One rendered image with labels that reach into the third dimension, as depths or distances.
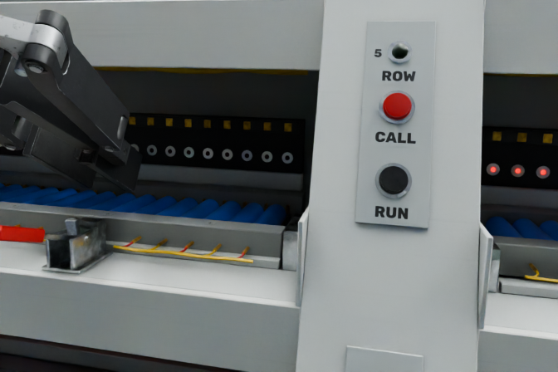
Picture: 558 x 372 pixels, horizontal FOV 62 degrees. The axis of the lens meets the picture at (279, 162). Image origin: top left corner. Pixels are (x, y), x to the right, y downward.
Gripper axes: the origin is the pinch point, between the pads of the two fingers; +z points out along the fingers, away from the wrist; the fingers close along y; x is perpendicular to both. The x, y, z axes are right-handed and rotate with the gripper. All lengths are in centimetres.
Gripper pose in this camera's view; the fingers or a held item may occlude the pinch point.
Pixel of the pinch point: (89, 155)
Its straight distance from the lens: 35.1
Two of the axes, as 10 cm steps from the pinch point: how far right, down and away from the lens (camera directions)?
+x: 1.2, -9.3, 3.5
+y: 9.8, 0.6, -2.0
